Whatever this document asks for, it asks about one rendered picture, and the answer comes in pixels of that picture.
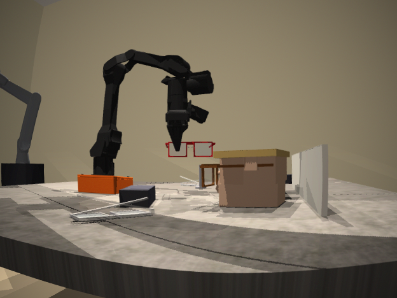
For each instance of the red glasses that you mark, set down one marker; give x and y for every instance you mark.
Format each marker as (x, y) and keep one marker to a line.
(200, 149)

